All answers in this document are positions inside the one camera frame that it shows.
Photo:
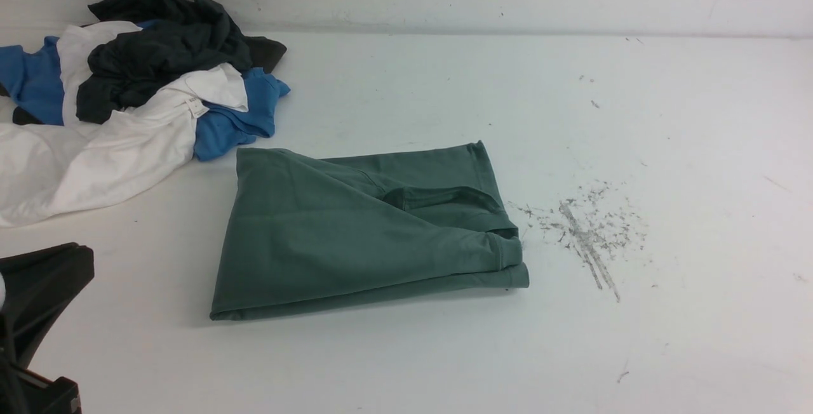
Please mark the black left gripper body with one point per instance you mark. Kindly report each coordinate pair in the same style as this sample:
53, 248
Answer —
12, 395

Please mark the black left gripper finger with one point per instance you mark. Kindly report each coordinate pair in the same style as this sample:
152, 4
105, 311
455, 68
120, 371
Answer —
38, 288
40, 395

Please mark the green long-sleeve top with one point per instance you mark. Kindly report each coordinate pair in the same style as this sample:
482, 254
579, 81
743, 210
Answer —
309, 235

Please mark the white shirt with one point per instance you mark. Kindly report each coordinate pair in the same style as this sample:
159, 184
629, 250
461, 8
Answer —
49, 170

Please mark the blue shirt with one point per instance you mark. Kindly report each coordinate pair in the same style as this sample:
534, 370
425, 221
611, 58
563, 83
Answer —
220, 129

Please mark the dark grey shirt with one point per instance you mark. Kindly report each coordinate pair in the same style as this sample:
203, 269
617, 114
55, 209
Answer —
173, 37

